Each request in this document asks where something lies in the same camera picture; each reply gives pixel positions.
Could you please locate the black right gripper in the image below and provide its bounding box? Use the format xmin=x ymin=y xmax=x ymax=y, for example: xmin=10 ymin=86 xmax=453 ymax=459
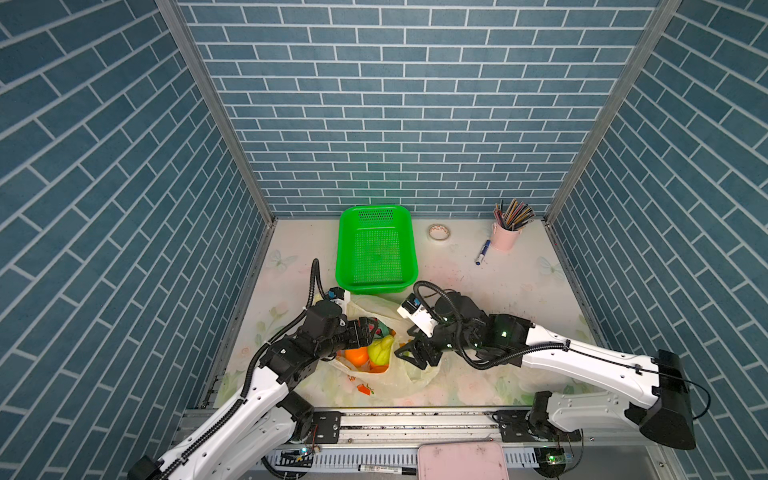
xmin=390 ymin=315 xmax=479 ymax=368

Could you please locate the yellow green pear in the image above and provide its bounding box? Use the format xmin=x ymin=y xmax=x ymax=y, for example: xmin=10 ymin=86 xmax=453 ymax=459
xmin=367 ymin=335 xmax=395 ymax=367

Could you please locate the yellowish plastic bag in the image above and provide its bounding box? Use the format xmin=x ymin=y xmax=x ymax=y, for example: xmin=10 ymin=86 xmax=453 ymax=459
xmin=330 ymin=295 xmax=440 ymax=406

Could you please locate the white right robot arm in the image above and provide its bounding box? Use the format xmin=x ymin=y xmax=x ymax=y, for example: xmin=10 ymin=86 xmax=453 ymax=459
xmin=395 ymin=281 xmax=699 ymax=450

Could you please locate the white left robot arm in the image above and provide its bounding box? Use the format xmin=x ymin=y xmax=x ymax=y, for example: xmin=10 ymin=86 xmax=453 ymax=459
xmin=127 ymin=260 xmax=379 ymax=479

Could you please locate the orange fruit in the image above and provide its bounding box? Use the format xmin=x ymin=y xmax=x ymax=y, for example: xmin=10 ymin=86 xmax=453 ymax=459
xmin=344 ymin=347 xmax=369 ymax=369

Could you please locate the green plastic basket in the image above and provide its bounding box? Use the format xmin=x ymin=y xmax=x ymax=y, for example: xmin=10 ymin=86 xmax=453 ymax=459
xmin=336 ymin=205 xmax=419 ymax=294

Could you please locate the black marker pen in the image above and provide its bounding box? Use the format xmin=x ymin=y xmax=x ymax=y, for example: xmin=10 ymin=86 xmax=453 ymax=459
xmin=358 ymin=464 xmax=417 ymax=476

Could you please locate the pink box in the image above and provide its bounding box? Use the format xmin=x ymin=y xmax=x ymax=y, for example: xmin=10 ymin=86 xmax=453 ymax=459
xmin=417 ymin=441 xmax=509 ymax=480

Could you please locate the tape roll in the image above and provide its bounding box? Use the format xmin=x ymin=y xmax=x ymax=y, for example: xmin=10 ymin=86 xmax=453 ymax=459
xmin=427 ymin=223 xmax=451 ymax=242

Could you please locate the blue white marker pen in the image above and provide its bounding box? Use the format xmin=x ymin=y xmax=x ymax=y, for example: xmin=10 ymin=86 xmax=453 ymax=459
xmin=475 ymin=239 xmax=491 ymax=266

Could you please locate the pink pencil cup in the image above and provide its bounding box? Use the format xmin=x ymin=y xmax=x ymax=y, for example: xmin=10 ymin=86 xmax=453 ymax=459
xmin=490 ymin=222 xmax=521 ymax=252

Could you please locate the coloured pencils bunch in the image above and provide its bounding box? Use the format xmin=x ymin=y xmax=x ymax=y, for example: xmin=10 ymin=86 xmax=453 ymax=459
xmin=493 ymin=200 xmax=535 ymax=231

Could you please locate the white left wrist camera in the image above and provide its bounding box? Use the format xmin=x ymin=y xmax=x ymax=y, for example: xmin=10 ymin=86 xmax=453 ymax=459
xmin=327 ymin=287 xmax=351 ymax=315

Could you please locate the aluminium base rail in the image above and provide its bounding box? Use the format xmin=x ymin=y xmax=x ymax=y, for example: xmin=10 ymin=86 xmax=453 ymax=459
xmin=267 ymin=406 xmax=682 ymax=479

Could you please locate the aluminium corner post right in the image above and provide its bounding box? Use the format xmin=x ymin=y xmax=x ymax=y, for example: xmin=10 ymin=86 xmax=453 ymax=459
xmin=543 ymin=0 xmax=682 ymax=229

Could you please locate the aluminium corner post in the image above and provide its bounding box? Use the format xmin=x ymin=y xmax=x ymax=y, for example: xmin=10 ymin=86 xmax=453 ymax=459
xmin=156 ymin=0 xmax=275 ymax=228
xmin=543 ymin=0 xmax=682 ymax=229

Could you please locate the aluminium corner post left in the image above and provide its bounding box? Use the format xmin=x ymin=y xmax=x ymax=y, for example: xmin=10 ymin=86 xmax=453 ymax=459
xmin=156 ymin=0 xmax=275 ymax=228

